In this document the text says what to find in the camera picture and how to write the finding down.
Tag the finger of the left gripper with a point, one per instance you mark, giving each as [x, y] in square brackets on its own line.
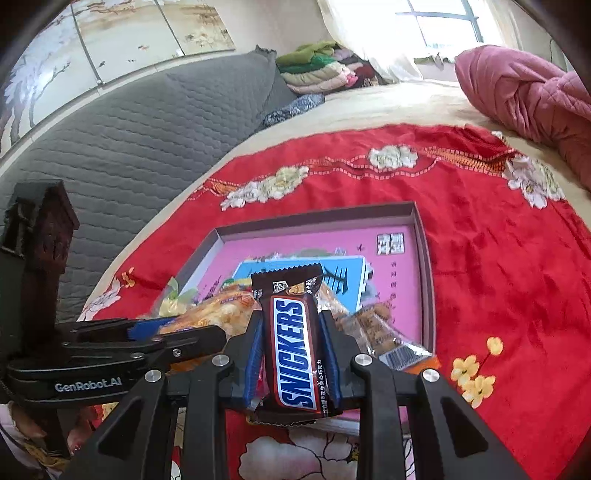
[110, 330]
[175, 347]

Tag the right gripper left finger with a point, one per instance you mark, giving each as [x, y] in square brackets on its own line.
[135, 441]

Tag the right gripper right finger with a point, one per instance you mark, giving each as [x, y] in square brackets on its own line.
[449, 439]

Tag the clear pack yellow pastry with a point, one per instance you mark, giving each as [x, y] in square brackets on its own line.
[173, 301]

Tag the clear pack rice crackers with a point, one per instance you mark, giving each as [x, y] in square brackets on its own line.
[228, 310]

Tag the orange-edged brown snack pack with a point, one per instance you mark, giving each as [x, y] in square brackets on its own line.
[376, 336]

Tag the brown snickers bar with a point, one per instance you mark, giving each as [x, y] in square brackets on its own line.
[297, 356]

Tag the orange cat biscuit pack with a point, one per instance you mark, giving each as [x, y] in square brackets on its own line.
[327, 301]

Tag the grey quilted headboard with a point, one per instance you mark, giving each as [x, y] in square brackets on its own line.
[124, 156]

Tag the pink blue workbook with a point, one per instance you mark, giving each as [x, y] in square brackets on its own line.
[332, 267]

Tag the red floral blanket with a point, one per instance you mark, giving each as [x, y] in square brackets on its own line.
[510, 259]

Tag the grey shallow box tray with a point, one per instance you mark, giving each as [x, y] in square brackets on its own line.
[323, 267]

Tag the dark blue patterned pillow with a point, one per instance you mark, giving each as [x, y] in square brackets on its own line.
[297, 107]

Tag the stack of folded blankets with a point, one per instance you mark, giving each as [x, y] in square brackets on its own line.
[324, 68]

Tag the beige bed sheet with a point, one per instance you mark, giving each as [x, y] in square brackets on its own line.
[420, 103]

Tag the pink quilted comforter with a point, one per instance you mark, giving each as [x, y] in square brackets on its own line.
[532, 97]

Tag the white curtain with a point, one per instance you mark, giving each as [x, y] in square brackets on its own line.
[377, 33]

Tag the floral wall painting panels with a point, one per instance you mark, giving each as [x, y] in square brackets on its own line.
[91, 43]

